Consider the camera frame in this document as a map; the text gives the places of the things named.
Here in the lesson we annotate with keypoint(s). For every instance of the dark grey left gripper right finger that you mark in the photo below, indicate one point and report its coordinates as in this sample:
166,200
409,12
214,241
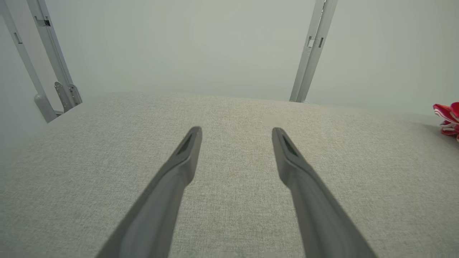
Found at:
322,229

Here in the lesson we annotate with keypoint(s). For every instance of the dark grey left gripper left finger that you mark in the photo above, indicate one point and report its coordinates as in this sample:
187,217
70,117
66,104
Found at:
154,222

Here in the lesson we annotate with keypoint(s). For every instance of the grey metal partition foot frame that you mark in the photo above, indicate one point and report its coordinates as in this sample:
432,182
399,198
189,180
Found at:
53,53

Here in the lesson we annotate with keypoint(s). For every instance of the red garment with thin stripes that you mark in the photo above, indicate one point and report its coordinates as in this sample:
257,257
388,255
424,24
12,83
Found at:
448,114

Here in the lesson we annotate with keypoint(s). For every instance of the grey metal partition post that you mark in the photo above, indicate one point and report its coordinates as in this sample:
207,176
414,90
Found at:
313,53

